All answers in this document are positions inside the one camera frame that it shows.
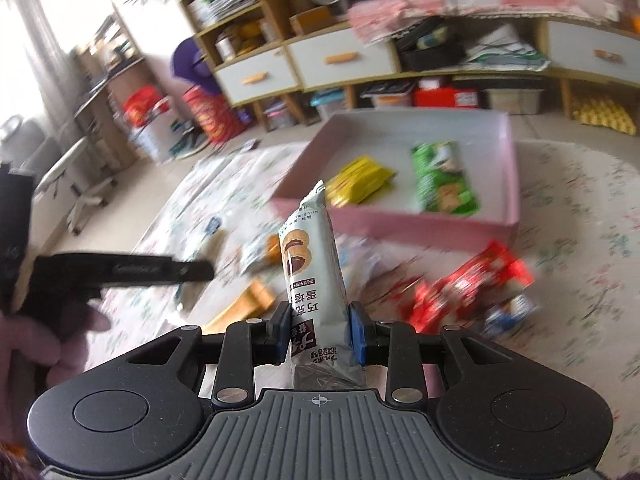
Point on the red cardboard box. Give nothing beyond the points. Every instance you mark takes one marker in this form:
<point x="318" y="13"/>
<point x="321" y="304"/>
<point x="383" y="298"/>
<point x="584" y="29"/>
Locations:
<point x="445" y="96"/>

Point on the yellow snack packet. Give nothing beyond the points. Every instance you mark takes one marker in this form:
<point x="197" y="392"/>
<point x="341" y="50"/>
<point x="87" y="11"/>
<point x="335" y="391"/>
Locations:
<point x="360" y="180"/>

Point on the white shopping bag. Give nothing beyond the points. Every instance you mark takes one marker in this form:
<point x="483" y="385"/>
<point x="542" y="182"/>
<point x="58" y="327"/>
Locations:
<point x="160" y="137"/>

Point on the person's left hand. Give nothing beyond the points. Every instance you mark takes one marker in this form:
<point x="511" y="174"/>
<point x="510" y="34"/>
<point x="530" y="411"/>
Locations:
<point x="45" y="360"/>

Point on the grey office chair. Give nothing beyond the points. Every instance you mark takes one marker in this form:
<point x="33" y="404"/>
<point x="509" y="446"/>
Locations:
<point x="55" y="170"/>

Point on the pink tasselled cloth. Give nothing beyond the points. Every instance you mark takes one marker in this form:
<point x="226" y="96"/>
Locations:
<point x="450" y="7"/>

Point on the wide white cabinet drawer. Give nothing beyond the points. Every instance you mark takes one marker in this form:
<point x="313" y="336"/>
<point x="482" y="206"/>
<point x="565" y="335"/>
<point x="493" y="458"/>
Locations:
<point x="342" y="57"/>

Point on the purple hat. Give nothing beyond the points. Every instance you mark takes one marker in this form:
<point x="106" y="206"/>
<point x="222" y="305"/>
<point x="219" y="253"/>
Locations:
<point x="192" y="65"/>

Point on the orange cookie packet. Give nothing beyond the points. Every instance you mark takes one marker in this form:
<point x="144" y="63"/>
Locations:
<point x="265" y="255"/>

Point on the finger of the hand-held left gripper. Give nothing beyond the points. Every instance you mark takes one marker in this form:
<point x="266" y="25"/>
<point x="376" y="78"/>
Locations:
<point x="130" y="269"/>

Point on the black storage box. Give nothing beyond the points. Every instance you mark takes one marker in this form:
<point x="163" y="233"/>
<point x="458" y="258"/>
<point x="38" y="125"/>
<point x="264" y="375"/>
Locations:
<point x="430" y="50"/>

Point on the dark metal desk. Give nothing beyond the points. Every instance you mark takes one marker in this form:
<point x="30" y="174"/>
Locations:
<point x="107" y="75"/>

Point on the red snack packet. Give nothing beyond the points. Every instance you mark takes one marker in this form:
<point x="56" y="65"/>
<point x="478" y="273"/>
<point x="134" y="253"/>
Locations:
<point x="435" y="307"/>
<point x="487" y="267"/>

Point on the red gift bag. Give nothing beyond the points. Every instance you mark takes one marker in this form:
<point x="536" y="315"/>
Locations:
<point x="142" y="107"/>

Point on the folded white green cloth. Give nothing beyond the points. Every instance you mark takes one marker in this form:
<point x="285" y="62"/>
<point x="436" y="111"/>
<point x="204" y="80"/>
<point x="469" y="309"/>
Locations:
<point x="505" y="50"/>

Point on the tan snack packet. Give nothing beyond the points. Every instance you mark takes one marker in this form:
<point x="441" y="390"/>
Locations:
<point x="245" y="305"/>

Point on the green cracker packet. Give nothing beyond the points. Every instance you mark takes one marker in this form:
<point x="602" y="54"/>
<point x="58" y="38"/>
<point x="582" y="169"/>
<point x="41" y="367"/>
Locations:
<point x="442" y="180"/>

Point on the long wooden low cabinet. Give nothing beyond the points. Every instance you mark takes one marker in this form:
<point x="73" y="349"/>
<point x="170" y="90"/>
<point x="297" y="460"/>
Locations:
<point x="500" y="80"/>

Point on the grey chocolate pie packet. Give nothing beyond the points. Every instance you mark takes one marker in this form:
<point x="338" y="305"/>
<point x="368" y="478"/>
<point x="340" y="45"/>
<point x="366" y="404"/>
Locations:
<point x="312" y="270"/>

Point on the stack of papers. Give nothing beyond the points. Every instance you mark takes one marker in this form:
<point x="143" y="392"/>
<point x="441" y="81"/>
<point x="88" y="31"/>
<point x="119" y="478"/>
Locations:
<point x="225" y="2"/>

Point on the red patterned bag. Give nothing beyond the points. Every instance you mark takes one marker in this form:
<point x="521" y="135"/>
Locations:
<point x="215" y="115"/>

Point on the yellow egg tray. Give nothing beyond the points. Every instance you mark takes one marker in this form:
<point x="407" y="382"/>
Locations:
<point x="602" y="115"/>

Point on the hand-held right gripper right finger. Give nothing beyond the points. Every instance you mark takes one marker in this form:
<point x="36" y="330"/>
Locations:
<point x="358" y="335"/>

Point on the small wooden box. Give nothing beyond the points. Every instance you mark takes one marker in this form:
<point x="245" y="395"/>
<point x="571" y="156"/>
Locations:
<point x="315" y="20"/>

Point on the small blue packet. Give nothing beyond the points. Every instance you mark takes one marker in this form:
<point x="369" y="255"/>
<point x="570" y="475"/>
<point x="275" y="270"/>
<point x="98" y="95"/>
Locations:
<point x="212" y="225"/>

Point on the blue and white packet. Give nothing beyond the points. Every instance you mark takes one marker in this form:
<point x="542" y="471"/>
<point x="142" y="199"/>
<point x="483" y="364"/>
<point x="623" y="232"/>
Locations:
<point x="510" y="315"/>

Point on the tall wooden shelf cabinet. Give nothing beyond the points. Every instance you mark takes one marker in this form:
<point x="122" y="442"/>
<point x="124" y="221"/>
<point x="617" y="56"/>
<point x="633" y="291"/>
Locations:
<point x="235" y="30"/>

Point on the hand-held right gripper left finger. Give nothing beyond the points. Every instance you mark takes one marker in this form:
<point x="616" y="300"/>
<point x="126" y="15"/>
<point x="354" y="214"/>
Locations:
<point x="281" y="332"/>

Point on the small white cabinet drawer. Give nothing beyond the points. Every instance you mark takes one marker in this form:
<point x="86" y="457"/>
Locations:
<point x="257" y="77"/>

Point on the clear bin with blue lid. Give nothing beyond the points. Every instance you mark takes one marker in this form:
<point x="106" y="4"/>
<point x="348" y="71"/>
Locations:
<point x="327" y="105"/>

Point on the pale blue snack packet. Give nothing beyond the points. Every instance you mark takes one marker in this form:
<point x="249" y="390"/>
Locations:
<point x="365" y="260"/>

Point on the pink cardboard box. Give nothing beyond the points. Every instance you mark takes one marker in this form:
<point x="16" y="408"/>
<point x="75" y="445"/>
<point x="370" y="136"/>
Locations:
<point x="415" y="175"/>

